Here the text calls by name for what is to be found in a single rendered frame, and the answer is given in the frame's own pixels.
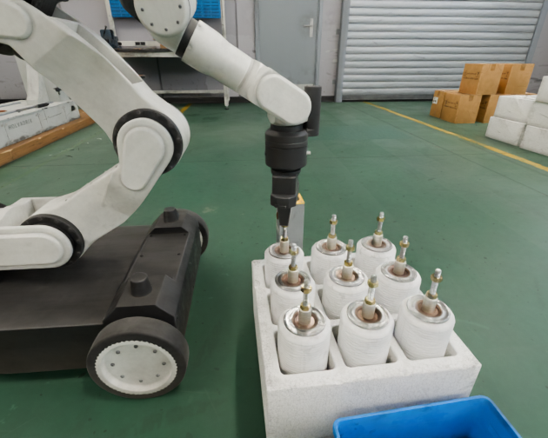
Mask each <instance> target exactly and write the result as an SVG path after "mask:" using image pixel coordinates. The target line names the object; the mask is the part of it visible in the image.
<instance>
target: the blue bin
mask: <svg viewBox="0 0 548 438"><path fill-rule="evenodd" d="M332 431H333V435H334V438H522V437H521V436H520V434H519V433H518V432H517V430H516V429H515V428H514V427H513V426H512V425H511V424H510V422H509V421H508V420H507V419H506V417H505V416H504V415H503V413H502V412H501V411H500V410H499V408H498V407H497V406H496V404H495V403H494V402H493V401H492V400H491V399H490V398H488V397H486V396H484V395H476V396H471V397H465V398H460V399H454V400H449V401H439V402H433V403H428V404H423V405H417V406H411V407H406V408H396V409H391V410H385V411H380V412H374V413H369V414H363V415H353V416H348V417H343V418H338V419H336V420H335V421H334V423H333V427H332Z"/></svg>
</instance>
